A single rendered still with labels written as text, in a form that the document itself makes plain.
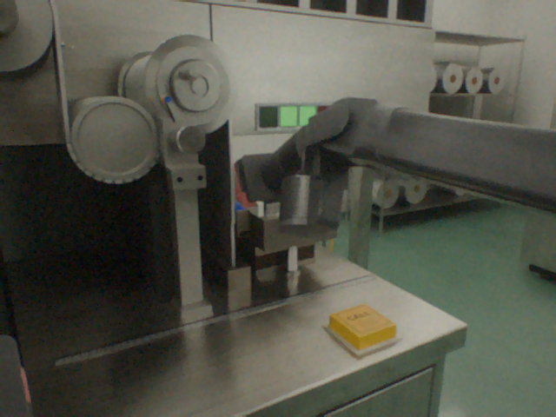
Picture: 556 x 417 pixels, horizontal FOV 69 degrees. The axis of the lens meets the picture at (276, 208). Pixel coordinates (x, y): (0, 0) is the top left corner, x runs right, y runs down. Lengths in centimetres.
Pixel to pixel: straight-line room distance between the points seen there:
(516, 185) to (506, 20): 540
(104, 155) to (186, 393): 35
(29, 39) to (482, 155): 54
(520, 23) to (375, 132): 524
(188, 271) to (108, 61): 51
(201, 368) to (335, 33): 93
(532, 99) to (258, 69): 456
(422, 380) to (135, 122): 60
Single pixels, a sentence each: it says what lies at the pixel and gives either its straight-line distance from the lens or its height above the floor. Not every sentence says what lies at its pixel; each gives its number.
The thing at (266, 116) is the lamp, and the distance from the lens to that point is 107.
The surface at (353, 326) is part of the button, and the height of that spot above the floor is 92.
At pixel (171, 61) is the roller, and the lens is 65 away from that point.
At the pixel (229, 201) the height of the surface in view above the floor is 106.
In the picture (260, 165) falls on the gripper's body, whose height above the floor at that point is 114.
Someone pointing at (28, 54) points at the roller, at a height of 129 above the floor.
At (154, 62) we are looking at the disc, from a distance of 65.
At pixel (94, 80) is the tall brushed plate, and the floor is 127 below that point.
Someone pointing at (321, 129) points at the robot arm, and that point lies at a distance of 43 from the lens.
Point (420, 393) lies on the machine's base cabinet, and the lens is 75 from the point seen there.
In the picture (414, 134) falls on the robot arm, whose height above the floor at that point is 120.
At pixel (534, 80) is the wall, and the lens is 542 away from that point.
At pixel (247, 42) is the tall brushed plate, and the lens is 107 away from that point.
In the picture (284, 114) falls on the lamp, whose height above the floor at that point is 119.
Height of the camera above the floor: 123
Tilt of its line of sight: 15 degrees down
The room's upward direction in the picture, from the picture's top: straight up
